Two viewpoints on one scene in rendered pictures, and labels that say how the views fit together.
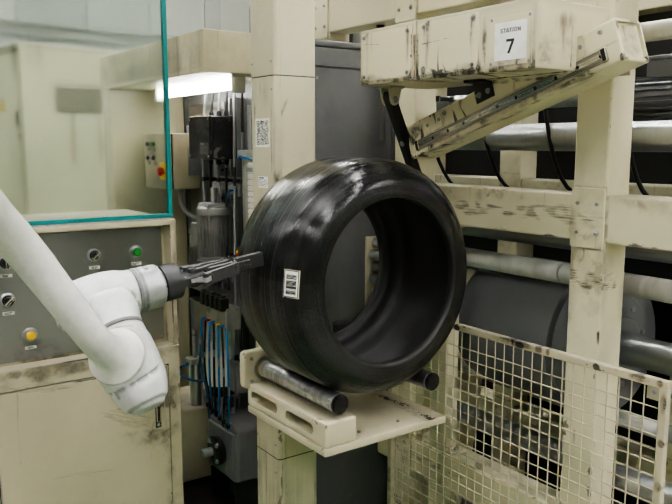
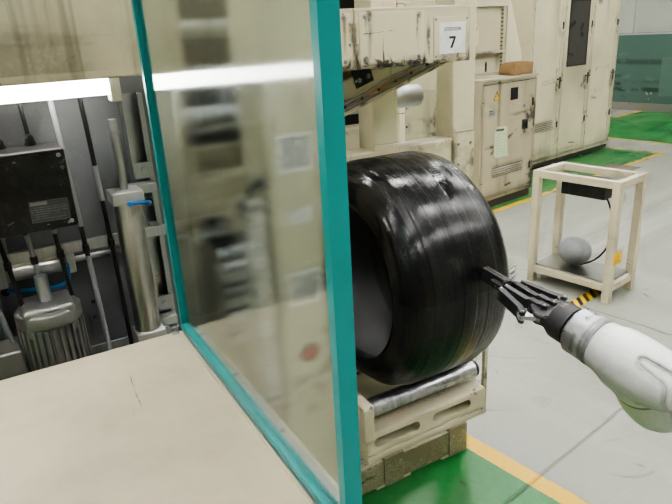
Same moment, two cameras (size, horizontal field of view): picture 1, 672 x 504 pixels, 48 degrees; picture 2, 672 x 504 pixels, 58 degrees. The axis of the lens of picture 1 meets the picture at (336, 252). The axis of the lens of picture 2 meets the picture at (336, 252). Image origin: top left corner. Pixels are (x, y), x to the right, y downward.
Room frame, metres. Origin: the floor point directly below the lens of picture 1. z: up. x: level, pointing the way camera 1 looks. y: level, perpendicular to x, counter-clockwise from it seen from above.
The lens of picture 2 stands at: (1.80, 1.38, 1.73)
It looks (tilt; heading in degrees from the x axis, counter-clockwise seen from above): 20 degrees down; 276
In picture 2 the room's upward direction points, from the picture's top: 3 degrees counter-clockwise
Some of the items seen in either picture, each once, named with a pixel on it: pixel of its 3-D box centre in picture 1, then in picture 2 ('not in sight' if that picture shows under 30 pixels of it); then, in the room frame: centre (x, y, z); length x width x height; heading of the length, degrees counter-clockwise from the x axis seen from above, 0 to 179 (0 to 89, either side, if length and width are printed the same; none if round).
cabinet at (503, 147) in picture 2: not in sight; (486, 139); (0.88, -4.93, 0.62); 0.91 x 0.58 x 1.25; 45
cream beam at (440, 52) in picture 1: (471, 51); (354, 39); (1.91, -0.34, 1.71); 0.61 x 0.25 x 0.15; 35
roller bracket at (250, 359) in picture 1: (306, 357); (327, 385); (1.98, 0.08, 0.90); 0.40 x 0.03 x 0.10; 125
